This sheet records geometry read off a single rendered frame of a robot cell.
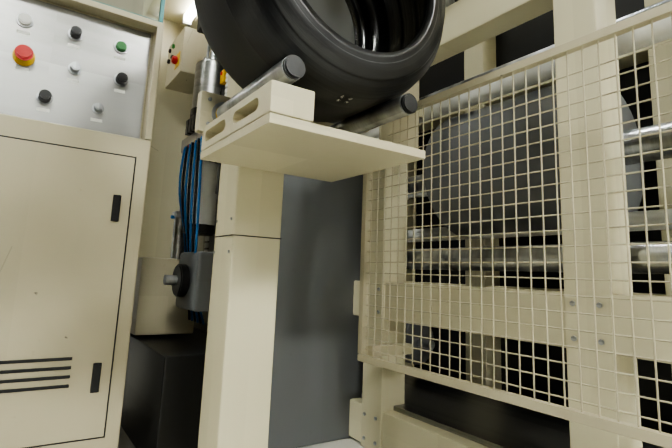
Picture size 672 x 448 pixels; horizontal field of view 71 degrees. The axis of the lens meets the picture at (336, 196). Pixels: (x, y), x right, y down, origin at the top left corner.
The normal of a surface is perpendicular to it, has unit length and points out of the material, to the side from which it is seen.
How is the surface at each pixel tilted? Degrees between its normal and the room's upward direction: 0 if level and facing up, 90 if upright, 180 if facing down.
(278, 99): 90
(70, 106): 90
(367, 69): 101
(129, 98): 90
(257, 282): 90
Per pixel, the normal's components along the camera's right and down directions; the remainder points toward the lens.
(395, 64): 0.61, 0.07
